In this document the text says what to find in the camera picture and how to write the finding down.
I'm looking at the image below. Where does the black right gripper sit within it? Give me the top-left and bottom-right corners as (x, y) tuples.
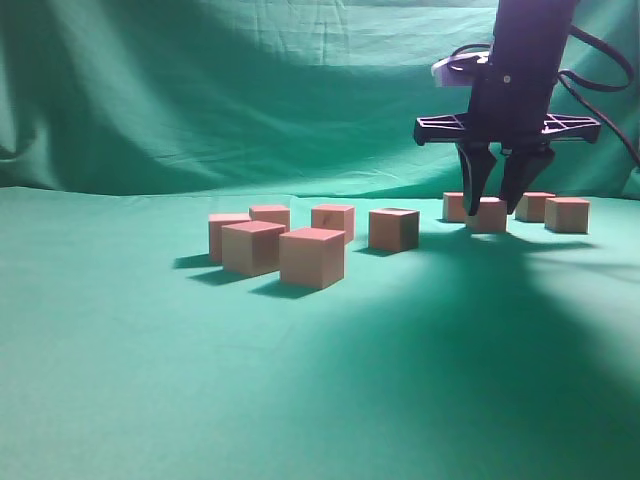
(413, 60), (601, 215)

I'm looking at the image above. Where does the left-column cube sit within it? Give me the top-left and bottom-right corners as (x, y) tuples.
(442, 192), (466, 223)
(208, 213), (251, 264)
(465, 197), (507, 233)
(221, 220), (286, 277)

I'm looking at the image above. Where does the pink wooden cube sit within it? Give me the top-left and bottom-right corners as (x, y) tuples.
(311, 204), (356, 244)
(249, 205), (291, 232)

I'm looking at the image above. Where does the right-column cube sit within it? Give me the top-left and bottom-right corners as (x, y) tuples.
(279, 227), (345, 289)
(544, 197), (591, 234)
(514, 192), (555, 223)

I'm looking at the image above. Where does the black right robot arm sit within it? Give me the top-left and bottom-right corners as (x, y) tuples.
(413, 0), (601, 216)

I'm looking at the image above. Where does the green cloth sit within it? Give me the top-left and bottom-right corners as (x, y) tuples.
(1, 1), (639, 479)

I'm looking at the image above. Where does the wrist camera with white tag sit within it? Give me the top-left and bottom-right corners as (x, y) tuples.
(431, 43), (491, 87)

